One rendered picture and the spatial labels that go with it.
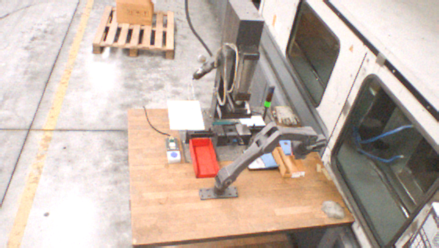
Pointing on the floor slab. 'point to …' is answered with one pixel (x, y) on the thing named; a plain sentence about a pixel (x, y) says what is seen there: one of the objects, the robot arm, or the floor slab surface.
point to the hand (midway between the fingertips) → (292, 153)
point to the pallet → (134, 34)
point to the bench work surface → (285, 188)
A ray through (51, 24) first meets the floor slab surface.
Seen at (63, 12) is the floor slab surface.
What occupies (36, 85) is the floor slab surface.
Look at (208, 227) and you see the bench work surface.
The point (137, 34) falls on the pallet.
